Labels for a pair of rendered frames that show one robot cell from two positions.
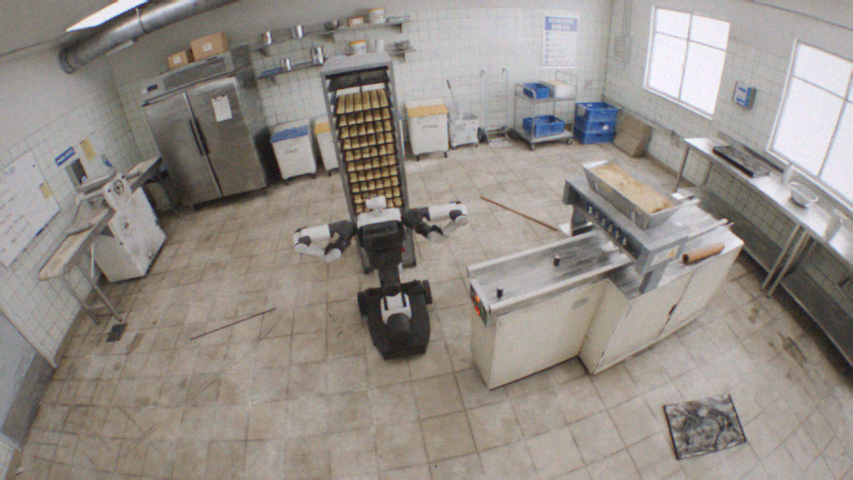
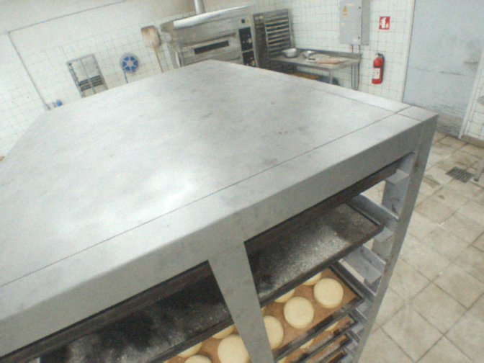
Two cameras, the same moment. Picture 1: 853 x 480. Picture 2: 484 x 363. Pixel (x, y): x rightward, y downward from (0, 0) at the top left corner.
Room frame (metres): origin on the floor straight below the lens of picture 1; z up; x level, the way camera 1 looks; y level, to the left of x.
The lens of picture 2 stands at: (3.08, 0.42, 1.93)
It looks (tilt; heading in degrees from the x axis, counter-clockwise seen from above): 35 degrees down; 167
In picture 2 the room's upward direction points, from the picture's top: 12 degrees counter-clockwise
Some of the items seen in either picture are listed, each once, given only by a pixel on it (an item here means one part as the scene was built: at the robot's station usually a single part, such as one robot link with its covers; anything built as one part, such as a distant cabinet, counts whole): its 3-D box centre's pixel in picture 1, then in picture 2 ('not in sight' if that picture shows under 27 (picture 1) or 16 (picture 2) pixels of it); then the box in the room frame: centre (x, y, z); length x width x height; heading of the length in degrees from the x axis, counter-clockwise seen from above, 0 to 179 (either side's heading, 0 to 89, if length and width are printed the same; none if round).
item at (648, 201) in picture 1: (628, 189); not in sight; (1.41, -1.10, 1.28); 0.54 x 0.27 x 0.06; 13
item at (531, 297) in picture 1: (641, 257); not in sight; (1.29, -1.24, 0.87); 2.01 x 0.03 x 0.07; 103
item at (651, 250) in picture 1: (618, 229); not in sight; (1.41, -1.10, 1.01); 0.72 x 0.33 x 0.34; 13
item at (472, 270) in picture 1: (610, 230); not in sight; (1.58, -1.17, 0.87); 2.01 x 0.03 x 0.07; 103
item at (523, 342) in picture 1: (532, 320); not in sight; (1.29, -0.60, 0.45); 0.70 x 0.34 x 0.90; 103
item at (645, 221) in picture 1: (627, 193); not in sight; (1.41, -1.10, 1.25); 0.56 x 0.29 x 0.14; 13
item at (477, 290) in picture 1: (480, 303); not in sight; (1.21, -0.25, 0.77); 0.24 x 0.04 x 0.14; 13
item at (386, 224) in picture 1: (382, 237); not in sight; (1.71, 0.27, 0.89); 0.34 x 0.30 x 0.36; 97
